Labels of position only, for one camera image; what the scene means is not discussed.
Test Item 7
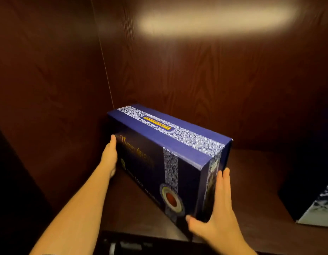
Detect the person's left hand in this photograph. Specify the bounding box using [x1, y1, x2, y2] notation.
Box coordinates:
[99, 134, 118, 179]

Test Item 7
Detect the white and blue patterned box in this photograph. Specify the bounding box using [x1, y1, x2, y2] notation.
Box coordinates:
[296, 179, 328, 228]

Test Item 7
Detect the person's right hand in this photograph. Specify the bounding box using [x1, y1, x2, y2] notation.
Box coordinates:
[185, 168, 245, 251]

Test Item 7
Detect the person's left forearm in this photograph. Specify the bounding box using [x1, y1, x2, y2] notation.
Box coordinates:
[29, 162, 111, 255]

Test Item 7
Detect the dark wooden cabinet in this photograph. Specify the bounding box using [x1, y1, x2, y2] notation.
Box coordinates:
[0, 0, 328, 255]

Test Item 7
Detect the person's right forearm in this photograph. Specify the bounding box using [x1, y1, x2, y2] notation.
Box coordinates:
[216, 239, 258, 255]

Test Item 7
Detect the blue patterned gift box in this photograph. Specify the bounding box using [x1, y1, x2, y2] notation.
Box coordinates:
[107, 104, 233, 231]

